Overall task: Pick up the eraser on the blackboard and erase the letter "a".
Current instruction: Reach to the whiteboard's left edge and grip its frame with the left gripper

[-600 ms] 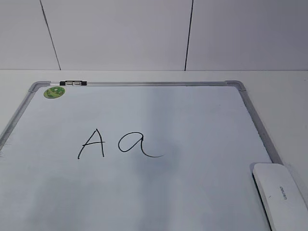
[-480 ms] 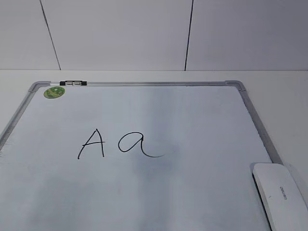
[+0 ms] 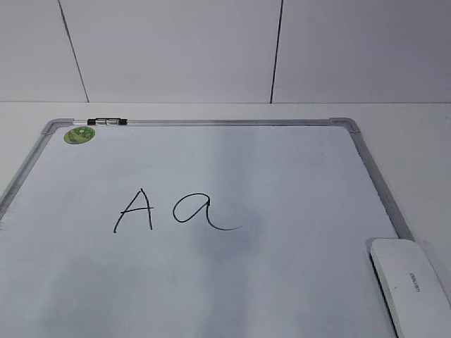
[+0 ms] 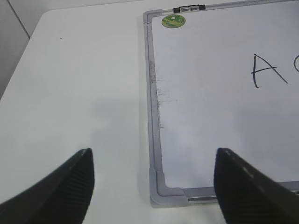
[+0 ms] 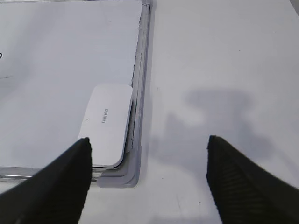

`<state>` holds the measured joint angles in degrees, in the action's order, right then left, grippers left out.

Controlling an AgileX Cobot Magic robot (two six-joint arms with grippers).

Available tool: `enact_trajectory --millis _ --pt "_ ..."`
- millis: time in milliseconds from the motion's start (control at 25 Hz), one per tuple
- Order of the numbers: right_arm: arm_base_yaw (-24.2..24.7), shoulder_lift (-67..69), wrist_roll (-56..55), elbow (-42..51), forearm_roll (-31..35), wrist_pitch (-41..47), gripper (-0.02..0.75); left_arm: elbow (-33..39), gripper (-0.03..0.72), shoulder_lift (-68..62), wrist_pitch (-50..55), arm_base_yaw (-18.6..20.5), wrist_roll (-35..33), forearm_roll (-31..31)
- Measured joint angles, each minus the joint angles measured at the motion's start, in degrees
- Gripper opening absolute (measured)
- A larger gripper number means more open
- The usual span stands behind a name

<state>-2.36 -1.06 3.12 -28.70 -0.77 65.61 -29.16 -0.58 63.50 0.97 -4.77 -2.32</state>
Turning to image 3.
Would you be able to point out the white rectangular whiteboard eraser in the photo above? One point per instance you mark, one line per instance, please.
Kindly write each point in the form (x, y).
(416, 300)

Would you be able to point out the black and clear marker pen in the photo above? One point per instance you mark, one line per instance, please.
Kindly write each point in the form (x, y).
(101, 122)

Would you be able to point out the round green magnet sticker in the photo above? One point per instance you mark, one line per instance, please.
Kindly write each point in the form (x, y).
(79, 135)

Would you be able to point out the white whiteboard with aluminium frame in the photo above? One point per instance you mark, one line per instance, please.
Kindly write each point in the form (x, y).
(198, 228)

